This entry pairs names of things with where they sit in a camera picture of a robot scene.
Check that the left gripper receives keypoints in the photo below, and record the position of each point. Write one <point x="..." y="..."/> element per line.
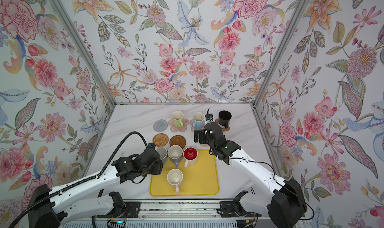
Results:
<point x="156" y="161"/>

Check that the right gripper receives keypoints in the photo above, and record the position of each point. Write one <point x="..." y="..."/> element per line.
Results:
<point x="205" y="134"/>

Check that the blue mug back row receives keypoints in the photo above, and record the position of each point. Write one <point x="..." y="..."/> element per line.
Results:
<point x="163" y="152"/>

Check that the blue handle mug front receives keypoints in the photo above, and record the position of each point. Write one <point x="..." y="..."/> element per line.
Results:
<point x="198" y="121"/>

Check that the brown wooden round coaster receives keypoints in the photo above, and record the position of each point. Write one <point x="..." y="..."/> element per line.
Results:
<point x="178" y="140"/>

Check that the woven rattan round coaster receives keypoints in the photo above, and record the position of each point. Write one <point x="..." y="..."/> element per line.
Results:
<point x="161" y="139"/>

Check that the cork paw print coaster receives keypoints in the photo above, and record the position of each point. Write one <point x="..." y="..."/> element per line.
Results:
<point x="223" y="128"/>

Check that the pink handle mug front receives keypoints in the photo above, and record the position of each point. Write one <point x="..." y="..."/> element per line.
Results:
<point x="175" y="179"/>

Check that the black mug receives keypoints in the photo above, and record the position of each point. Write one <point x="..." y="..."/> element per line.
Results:
<point x="224" y="118"/>

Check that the green handle mug front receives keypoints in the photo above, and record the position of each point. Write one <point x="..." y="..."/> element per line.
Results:
<point x="178" y="119"/>

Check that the grey round coaster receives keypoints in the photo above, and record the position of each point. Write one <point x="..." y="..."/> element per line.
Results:
<point x="160" y="125"/>

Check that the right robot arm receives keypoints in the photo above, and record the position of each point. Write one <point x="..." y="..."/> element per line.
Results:
<point x="281" y="200"/>

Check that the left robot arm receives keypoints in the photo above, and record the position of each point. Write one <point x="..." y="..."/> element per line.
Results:
<point x="53" y="207"/>

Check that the pink flower coaster right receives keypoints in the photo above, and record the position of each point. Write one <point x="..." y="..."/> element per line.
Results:
<point x="191" y="123"/>

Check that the pink flower coaster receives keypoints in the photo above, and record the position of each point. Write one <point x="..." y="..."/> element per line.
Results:
<point x="175" y="129"/>
<point x="191" y="123"/>

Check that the pink flower coaster left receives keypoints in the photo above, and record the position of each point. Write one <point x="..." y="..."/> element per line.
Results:
<point x="175" y="129"/>

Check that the red interior white mug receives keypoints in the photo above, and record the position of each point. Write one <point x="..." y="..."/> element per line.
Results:
<point x="191" y="157"/>

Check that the purple mug back row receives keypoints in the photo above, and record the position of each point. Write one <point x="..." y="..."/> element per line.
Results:
<point x="175" y="153"/>

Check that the yellow tray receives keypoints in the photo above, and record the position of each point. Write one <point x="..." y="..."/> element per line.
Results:
<point x="200" y="179"/>

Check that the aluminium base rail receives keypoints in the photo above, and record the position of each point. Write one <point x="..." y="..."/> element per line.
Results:
<point x="156" y="209"/>

